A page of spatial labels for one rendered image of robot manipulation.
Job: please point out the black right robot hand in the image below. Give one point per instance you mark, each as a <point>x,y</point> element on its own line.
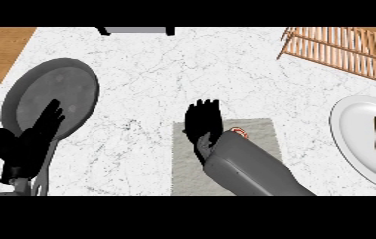
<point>204,123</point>

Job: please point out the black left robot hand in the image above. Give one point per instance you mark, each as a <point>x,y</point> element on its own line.
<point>27,150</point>

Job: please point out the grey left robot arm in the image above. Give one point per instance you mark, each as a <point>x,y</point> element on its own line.
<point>20,186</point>

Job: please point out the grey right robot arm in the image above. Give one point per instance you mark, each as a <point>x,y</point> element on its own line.
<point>250,170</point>

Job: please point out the grey placemat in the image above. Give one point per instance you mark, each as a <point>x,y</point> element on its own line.
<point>188,163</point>

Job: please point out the wooden tiered shelf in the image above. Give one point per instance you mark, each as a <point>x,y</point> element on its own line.
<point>338,48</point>

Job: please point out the small red white item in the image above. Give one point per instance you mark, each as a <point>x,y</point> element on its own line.
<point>239,132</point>

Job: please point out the grey frying pan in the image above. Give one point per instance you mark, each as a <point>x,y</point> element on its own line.
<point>60,90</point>

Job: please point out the white plate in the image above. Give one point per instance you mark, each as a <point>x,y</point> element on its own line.
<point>354,133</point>

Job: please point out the brown wooden panel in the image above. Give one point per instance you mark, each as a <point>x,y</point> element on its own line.
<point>12,47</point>

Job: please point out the grey black appliance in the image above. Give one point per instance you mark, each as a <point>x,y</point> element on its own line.
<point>138,30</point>

